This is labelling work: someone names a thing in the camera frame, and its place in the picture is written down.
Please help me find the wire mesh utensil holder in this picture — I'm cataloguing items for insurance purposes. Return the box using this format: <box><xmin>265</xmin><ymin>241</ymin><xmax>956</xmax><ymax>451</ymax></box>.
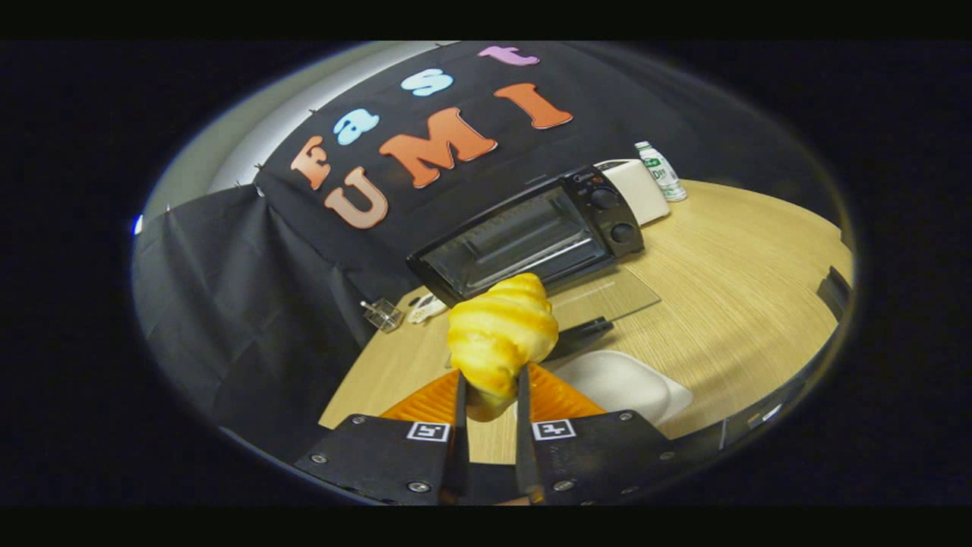
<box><xmin>361</xmin><ymin>299</ymin><xmax>405</xmax><ymax>334</ymax></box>

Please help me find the black toaster oven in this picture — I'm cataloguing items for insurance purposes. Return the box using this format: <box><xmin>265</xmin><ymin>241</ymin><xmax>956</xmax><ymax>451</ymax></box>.
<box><xmin>406</xmin><ymin>165</ymin><xmax>660</xmax><ymax>358</ymax></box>

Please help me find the black backdrop cloth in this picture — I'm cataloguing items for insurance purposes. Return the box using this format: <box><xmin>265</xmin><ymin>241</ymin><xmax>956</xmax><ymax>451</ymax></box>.
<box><xmin>133</xmin><ymin>42</ymin><xmax>768</xmax><ymax>457</ymax></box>

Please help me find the white bread toaster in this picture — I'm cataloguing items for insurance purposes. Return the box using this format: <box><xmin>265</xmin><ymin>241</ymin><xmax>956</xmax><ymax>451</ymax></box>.
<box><xmin>596</xmin><ymin>159</ymin><xmax>671</xmax><ymax>226</ymax></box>

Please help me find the small white seasoning dish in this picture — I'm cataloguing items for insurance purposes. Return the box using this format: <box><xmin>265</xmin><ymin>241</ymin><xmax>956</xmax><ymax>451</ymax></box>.
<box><xmin>406</xmin><ymin>292</ymin><xmax>449</xmax><ymax>325</ymax></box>

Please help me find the white ceramic plate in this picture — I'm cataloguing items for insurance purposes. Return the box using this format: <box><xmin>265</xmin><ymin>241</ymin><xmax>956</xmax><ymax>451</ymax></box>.
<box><xmin>548</xmin><ymin>349</ymin><xmax>693</xmax><ymax>440</ymax></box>

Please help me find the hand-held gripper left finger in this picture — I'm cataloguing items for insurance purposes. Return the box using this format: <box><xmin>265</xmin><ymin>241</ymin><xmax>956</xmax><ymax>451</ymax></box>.
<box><xmin>296</xmin><ymin>365</ymin><xmax>470</xmax><ymax>506</ymax></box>

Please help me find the white green-label bottle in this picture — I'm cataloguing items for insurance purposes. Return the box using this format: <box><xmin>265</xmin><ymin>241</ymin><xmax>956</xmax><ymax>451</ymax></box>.
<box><xmin>635</xmin><ymin>141</ymin><xmax>688</xmax><ymax>203</ymax></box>

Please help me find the golden croissant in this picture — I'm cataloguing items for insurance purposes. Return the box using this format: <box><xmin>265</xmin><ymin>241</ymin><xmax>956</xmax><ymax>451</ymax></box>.
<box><xmin>447</xmin><ymin>273</ymin><xmax>560</xmax><ymax>422</ymax></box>

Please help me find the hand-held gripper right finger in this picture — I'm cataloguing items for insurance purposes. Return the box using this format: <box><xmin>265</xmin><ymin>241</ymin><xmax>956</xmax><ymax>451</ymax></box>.
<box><xmin>516</xmin><ymin>363</ymin><xmax>682</xmax><ymax>506</ymax></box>

